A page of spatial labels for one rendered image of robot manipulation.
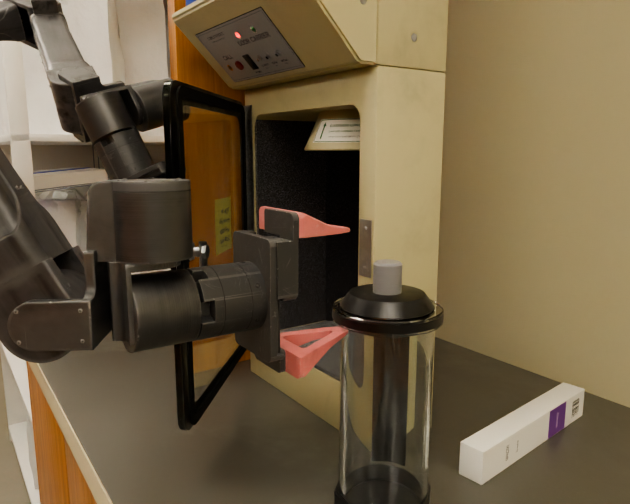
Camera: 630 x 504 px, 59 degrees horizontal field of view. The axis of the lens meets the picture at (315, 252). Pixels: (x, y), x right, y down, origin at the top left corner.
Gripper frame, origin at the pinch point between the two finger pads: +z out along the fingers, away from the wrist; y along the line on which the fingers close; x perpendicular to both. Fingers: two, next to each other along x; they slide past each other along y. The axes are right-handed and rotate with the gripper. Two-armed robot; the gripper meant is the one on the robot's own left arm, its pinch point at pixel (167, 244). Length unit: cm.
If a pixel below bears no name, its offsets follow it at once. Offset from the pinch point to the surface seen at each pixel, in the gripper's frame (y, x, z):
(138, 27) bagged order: 26, -114, -68
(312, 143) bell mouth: -21.0, -10.6, -4.4
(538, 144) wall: -54, -33, 10
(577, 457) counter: -36, 0, 45
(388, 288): -24.7, 15.1, 12.8
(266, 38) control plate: -21.9, -3.4, -17.7
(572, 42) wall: -63, -29, -3
